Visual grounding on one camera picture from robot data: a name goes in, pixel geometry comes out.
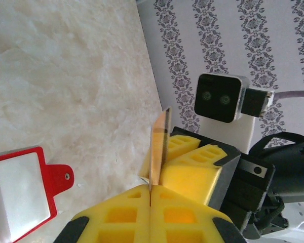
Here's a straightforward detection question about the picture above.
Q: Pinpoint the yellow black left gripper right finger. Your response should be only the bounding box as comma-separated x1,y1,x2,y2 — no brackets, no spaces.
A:
150,184,246,243

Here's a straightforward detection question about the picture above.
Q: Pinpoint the gold card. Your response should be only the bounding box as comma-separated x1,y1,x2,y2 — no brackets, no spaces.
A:
141,106,173,191

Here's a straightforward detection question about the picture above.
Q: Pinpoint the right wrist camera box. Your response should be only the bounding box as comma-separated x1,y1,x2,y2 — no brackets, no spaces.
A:
194,72,251,124

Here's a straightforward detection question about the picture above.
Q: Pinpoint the red card holder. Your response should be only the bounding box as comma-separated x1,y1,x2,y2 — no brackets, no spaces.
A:
0,146,75,243

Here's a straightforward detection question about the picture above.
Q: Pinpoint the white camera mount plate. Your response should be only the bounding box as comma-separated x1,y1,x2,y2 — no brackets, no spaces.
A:
199,113,257,155

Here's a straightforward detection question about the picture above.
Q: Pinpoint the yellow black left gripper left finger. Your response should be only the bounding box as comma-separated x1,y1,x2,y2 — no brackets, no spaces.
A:
53,184,152,243

